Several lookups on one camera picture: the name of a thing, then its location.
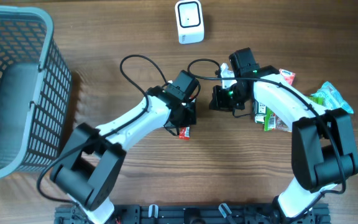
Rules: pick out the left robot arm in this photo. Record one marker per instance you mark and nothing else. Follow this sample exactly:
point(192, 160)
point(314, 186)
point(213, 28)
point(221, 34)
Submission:
point(91, 160)

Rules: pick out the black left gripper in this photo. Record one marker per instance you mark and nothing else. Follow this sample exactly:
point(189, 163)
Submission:
point(192, 118)

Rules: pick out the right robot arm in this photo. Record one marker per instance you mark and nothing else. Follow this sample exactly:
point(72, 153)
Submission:
point(323, 147)

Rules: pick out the grey plastic mesh basket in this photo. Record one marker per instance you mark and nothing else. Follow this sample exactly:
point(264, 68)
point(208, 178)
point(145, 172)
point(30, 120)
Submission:
point(35, 87)

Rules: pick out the orange Kleenex tissue pack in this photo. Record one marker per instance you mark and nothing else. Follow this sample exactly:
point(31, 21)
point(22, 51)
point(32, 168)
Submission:
point(288, 75)

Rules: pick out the teal tissue pack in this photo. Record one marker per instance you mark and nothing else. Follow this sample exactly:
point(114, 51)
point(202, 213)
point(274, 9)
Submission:
point(332, 98)

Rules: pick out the green snack bag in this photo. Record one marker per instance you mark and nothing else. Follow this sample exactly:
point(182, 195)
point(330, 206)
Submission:
point(272, 121)

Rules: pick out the red Nescafe coffee stick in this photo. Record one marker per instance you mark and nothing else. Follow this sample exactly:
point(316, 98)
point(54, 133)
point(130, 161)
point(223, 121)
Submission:
point(184, 133)

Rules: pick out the green white small box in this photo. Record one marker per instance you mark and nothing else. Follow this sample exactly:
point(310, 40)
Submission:
point(260, 111)

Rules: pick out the white barcode scanner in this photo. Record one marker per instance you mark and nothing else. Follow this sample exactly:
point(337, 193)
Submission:
point(190, 24)

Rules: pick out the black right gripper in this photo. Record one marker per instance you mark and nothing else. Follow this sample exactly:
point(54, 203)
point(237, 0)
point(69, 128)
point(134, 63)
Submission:
point(219, 103)

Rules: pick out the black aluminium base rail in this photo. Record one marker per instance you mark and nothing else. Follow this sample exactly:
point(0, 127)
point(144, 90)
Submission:
point(136, 214)

